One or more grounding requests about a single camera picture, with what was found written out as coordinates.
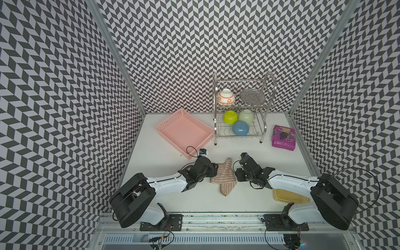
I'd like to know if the striped brown square dishcloth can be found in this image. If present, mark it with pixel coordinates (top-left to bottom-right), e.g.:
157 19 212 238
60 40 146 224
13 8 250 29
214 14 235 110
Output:
210 158 237 196

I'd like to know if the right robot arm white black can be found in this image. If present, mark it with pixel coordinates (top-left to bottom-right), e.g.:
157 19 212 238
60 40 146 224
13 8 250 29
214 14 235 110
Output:
235 153 359 230

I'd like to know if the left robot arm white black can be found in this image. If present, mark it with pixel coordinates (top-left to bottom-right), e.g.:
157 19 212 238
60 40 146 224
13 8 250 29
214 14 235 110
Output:
109 156 218 230

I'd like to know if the pink plastic basket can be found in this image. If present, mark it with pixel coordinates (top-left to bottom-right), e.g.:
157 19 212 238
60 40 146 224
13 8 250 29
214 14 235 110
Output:
156 108 214 159

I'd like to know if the purple snack packet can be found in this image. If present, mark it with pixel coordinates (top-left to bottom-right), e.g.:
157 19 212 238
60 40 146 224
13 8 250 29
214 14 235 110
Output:
271 125 296 151

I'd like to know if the blue bowl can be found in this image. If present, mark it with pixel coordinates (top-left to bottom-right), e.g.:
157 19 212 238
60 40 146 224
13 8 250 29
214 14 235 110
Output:
232 120 250 136

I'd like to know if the lime green bowl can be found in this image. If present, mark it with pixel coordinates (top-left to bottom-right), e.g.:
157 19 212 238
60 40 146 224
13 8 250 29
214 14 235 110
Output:
223 110 239 125

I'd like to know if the pale green bowl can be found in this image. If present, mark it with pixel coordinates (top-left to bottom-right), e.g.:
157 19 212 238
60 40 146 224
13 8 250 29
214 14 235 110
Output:
238 109 255 125

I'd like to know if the metal two-tier dish rack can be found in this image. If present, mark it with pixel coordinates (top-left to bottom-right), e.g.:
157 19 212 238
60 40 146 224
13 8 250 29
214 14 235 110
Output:
212 71 278 145

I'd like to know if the white orange patterned bowl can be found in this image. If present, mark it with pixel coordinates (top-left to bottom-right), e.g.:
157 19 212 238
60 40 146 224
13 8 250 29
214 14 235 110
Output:
217 88 236 106

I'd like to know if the grey speckled plate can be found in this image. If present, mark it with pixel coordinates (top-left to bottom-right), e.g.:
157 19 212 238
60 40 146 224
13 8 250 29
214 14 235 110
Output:
240 89 266 105

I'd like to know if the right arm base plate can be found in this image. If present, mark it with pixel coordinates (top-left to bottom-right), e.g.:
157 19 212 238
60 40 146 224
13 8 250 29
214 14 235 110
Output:
261 214 309 232

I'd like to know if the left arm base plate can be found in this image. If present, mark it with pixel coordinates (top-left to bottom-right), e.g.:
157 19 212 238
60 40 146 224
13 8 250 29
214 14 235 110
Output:
140 214 183 232

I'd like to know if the aluminium front rail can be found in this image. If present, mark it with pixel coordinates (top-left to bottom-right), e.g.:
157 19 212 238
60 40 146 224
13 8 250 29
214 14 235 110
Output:
93 212 357 235

